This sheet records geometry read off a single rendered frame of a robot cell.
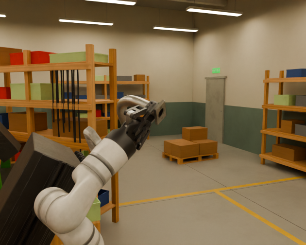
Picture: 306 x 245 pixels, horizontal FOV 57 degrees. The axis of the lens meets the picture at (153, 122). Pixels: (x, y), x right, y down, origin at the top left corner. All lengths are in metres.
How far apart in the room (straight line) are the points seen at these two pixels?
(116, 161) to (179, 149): 6.17
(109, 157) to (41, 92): 3.39
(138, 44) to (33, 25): 3.43
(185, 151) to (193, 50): 5.33
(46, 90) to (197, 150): 4.20
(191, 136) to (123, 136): 6.76
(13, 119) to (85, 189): 3.96
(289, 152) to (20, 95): 5.29
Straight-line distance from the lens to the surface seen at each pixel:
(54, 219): 0.57
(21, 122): 4.39
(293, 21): 7.52
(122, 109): 0.79
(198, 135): 7.49
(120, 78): 9.46
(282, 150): 6.85
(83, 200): 0.58
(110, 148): 0.61
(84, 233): 0.64
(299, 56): 7.25
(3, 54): 4.68
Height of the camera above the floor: 1.82
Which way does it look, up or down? 7 degrees down
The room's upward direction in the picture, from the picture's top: straight up
